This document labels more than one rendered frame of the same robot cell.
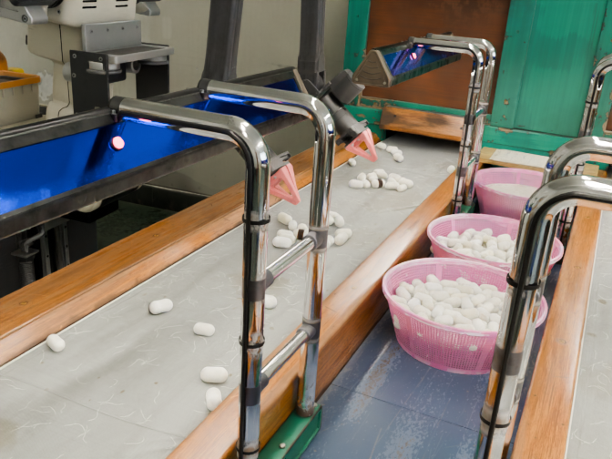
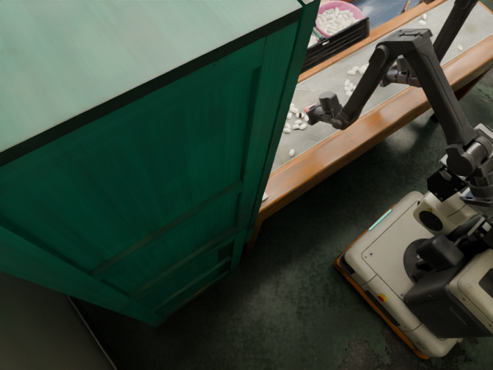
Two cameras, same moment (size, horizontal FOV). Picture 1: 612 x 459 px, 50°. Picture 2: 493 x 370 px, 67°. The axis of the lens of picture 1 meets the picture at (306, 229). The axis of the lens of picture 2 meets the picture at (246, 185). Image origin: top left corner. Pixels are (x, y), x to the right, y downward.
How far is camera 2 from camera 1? 2.74 m
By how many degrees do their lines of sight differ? 91
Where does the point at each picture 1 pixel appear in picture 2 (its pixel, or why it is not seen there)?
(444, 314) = (345, 23)
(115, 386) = not seen: hidden behind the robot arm
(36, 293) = (468, 64)
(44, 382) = (460, 38)
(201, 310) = not seen: hidden behind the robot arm
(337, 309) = (383, 27)
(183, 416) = (430, 17)
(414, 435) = (370, 12)
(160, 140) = not seen: outside the picture
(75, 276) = (458, 70)
